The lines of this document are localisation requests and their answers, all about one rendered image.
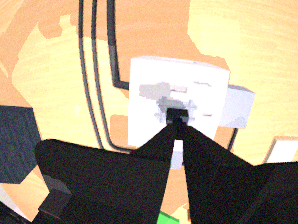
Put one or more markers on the green rectangular block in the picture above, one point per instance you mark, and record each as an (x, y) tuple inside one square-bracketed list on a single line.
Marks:
[(166, 219)]

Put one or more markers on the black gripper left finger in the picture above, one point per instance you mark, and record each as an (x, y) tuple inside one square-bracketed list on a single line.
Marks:
[(134, 181)]

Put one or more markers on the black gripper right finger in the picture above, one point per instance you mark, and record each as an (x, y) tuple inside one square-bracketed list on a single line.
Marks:
[(225, 189)]

